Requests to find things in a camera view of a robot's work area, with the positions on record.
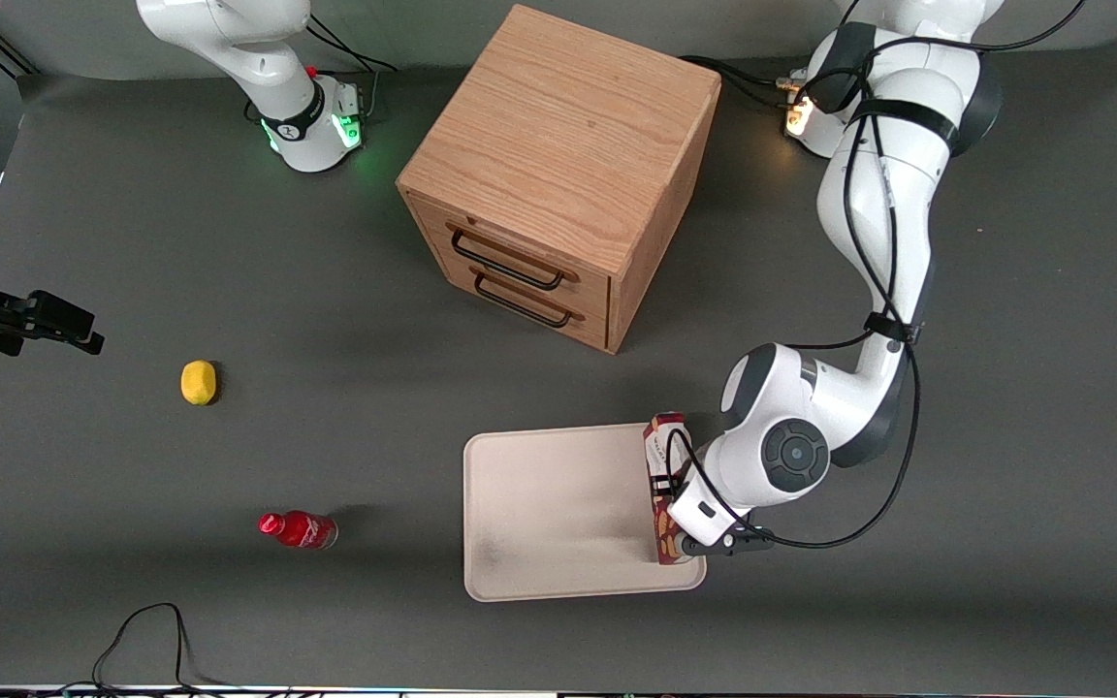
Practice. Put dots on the red cookie box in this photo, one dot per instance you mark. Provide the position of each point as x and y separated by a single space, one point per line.
660 436

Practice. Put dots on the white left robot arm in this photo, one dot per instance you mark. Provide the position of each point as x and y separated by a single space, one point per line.
878 223

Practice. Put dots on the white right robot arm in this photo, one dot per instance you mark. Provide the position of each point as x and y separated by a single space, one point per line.
302 126

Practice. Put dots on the beige plastic tray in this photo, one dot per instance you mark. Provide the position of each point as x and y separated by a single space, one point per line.
558 504

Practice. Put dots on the yellow lemon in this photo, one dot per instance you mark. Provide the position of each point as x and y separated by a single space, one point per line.
198 382

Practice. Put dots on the red drink bottle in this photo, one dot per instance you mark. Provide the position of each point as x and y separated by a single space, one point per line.
302 530

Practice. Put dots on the wooden drawer cabinet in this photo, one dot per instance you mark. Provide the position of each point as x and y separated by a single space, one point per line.
558 136

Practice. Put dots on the black frame strut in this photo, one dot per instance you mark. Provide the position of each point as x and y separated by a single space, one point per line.
14 56

